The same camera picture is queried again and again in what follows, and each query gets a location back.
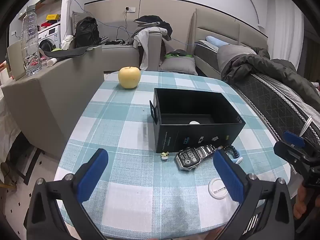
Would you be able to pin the black flat mat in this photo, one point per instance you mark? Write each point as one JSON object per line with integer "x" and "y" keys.
{"x": 70, "y": 52}

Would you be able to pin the grey pillow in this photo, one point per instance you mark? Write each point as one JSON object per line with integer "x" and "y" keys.
{"x": 178, "y": 65}

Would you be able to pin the dark clothes pile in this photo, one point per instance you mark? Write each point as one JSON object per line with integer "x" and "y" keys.
{"x": 152, "y": 21}

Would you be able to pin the beige upholstered bed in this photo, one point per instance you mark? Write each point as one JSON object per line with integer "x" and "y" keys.
{"x": 270, "y": 97}

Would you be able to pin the white round badge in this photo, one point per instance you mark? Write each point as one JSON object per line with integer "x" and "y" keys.
{"x": 216, "y": 183}

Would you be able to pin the small green charm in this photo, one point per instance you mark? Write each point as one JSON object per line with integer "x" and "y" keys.
{"x": 164, "y": 155}

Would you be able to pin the white table cover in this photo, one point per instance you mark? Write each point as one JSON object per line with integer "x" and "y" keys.
{"x": 7, "y": 125}

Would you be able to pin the grey sofa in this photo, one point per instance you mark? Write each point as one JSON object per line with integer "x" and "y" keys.
{"x": 50, "y": 100}

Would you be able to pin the dark olive jacket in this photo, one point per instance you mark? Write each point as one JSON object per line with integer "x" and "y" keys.
{"x": 270, "y": 65}

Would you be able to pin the small white cloth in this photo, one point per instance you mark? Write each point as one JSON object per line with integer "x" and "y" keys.
{"x": 67, "y": 42}

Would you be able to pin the grey blanket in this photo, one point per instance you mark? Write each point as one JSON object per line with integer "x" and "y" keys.
{"x": 232, "y": 52}

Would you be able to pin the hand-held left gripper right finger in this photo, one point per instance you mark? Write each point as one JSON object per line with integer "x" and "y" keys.
{"x": 228, "y": 175}

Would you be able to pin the white garment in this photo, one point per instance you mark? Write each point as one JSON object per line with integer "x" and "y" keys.
{"x": 143, "y": 42}

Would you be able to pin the wall socket with charger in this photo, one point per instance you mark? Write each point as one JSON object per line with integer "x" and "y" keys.
{"x": 129, "y": 9}

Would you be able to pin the small white item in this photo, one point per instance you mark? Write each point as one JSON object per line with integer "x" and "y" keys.
{"x": 194, "y": 122}

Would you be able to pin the white washing machine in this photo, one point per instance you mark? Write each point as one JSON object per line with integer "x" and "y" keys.
{"x": 51, "y": 36}

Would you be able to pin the beige carton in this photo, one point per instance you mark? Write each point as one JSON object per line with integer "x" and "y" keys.
{"x": 16, "y": 60}

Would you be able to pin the green and black item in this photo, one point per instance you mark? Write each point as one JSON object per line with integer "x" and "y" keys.
{"x": 175, "y": 53}

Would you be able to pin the clear plastic water bottle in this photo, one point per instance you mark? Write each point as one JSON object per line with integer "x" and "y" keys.
{"x": 30, "y": 37}

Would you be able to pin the black cardboard box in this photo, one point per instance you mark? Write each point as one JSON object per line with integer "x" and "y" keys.
{"x": 200, "y": 137}

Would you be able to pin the teal checkered tablecloth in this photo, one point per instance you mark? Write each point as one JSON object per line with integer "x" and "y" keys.
{"x": 130, "y": 135}

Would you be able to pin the light blue pillow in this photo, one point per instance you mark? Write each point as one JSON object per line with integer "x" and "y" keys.
{"x": 215, "y": 40}

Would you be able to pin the black backpack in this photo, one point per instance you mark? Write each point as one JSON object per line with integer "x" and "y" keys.
{"x": 87, "y": 32}

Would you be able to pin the white roll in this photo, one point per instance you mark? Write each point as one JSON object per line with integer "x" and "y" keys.
{"x": 52, "y": 62}

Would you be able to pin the person's right hand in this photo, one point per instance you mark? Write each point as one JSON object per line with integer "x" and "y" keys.
{"x": 300, "y": 201}

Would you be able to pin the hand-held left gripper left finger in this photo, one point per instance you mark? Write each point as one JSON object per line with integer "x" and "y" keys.
{"x": 92, "y": 175}

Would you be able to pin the yellow box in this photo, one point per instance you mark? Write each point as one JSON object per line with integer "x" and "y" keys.
{"x": 53, "y": 17}

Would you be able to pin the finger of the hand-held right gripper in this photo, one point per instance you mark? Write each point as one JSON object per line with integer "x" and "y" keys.
{"x": 293, "y": 138}
{"x": 283, "y": 151}

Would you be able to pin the silver digital wristwatch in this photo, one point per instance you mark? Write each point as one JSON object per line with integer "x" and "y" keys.
{"x": 187, "y": 158}

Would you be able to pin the yellow apple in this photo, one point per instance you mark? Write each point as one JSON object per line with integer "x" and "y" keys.
{"x": 129, "y": 77}

